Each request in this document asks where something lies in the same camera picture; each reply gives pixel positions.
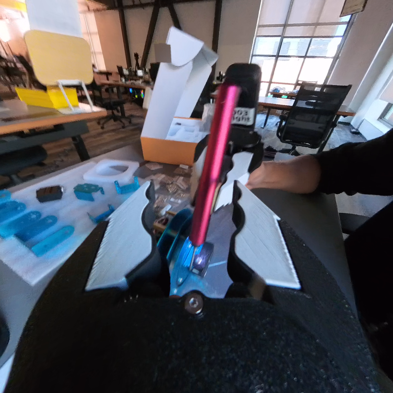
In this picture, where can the person's black upper body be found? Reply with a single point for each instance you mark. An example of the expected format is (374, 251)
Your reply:
(371, 276)

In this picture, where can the wood-edged grey desk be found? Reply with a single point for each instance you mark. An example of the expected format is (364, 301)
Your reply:
(46, 118)
(276, 103)

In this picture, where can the group of blue metal brackets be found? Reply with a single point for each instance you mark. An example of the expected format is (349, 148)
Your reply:
(18, 215)

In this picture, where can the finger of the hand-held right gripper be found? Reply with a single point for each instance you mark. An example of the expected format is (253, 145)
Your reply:
(198, 172)
(239, 165)

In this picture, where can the person's right hand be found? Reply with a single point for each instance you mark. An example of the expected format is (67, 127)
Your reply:
(270, 176)

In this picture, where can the large grid window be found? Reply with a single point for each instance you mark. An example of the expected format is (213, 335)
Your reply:
(294, 46)

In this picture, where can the red electric screwdriver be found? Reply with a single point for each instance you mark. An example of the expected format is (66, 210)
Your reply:
(215, 169)

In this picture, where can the gold rounded board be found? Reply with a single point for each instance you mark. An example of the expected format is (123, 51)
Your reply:
(58, 58)

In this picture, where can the black servo motor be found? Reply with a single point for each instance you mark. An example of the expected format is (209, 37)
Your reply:
(49, 194)

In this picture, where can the blank white card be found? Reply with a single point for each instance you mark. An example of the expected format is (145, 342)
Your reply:
(52, 15)

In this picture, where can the black mesh office chair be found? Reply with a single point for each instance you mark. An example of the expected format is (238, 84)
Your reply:
(310, 122)

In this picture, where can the person's right forearm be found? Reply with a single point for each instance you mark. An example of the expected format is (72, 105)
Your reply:
(337, 172)

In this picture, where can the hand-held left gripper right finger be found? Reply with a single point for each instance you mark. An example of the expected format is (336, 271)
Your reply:
(267, 248)

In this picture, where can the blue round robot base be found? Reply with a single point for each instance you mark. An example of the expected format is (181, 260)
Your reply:
(181, 254)

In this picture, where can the white and orange open box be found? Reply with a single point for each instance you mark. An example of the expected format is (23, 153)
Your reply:
(172, 92)

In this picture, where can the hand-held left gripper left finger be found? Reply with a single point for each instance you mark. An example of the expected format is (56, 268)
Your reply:
(122, 242)

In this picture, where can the yellow plastic bin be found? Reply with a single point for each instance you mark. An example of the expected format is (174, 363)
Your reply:
(36, 98)

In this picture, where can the white foam insert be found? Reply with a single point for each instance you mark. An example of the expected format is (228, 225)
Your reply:
(92, 175)

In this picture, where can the white foam sheet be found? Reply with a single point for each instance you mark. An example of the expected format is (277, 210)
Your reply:
(70, 181)

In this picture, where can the pile of small parts bags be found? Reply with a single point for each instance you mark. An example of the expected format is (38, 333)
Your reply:
(172, 184)

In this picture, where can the wooden framed board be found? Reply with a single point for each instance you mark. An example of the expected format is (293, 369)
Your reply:
(353, 7)

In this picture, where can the grey bubble wrap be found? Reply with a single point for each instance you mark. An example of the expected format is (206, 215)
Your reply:
(210, 118)

